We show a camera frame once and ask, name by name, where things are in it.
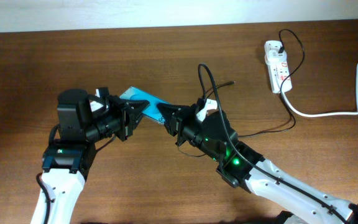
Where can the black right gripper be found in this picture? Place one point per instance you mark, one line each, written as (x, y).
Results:
(183, 115)

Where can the blue Galaxy S25 smartphone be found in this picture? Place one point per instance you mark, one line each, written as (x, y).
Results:
(151, 111)

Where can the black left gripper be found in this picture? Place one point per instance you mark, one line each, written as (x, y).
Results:
(127, 114)

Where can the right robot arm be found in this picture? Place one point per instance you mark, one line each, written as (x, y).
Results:
(241, 166)

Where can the white USB charger adapter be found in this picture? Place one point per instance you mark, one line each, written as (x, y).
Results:
(273, 57)

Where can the white power strip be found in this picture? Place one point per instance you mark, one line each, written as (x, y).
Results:
(278, 73)

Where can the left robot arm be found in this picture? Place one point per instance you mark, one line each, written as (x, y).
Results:
(84, 120)

